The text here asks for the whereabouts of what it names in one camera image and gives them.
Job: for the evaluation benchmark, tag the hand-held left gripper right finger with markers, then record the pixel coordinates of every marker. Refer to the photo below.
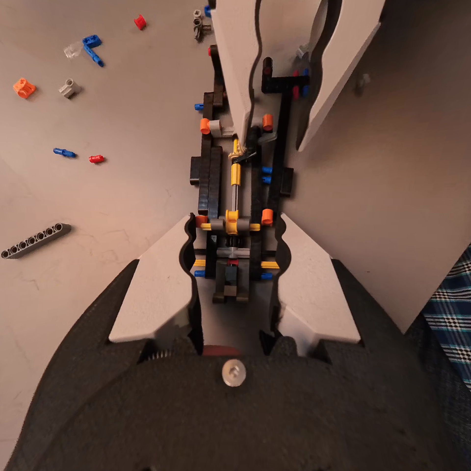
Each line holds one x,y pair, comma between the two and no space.
316,294

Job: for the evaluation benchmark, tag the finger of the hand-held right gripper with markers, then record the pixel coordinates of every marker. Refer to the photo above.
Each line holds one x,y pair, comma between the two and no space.
235,44
349,55

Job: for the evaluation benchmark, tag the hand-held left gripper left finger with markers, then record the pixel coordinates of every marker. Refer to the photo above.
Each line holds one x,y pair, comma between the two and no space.
154,294

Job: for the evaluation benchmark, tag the black lego chassis assembly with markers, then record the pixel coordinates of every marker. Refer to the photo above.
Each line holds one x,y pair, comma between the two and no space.
211,176

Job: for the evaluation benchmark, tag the small grey lego piece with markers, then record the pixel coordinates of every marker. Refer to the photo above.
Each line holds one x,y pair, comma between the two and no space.
363,82

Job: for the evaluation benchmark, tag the dark grey lego connector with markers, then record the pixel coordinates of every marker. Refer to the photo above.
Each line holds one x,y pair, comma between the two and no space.
201,28

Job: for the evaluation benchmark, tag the light grey lego connector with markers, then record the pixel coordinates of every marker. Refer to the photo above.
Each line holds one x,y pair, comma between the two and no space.
70,88
302,51

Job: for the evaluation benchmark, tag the red lego bush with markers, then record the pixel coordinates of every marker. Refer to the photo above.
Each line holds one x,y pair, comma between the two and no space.
139,22

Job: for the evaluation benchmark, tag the long grey lego beam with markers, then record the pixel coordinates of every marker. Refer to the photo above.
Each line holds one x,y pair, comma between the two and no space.
35,241

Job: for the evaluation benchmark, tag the long blue lego pin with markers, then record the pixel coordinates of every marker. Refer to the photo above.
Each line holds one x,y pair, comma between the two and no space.
94,56

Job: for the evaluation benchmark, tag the red lego pin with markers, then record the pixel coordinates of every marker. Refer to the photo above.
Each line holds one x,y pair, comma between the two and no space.
96,159

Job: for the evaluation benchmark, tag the short blue lego pin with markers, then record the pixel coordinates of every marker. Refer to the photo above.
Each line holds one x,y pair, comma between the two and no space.
64,152

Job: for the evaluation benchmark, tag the orange lego connector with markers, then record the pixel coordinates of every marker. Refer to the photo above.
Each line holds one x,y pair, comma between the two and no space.
24,88

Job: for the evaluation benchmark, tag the person's plaid shirt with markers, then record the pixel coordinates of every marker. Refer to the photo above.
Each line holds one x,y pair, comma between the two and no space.
452,312

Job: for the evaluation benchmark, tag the person's dark trousers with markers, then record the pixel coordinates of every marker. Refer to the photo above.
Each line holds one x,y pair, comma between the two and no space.
441,360

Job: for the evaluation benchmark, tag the small clear plastic piece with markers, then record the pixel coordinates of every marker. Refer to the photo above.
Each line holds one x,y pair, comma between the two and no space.
72,50

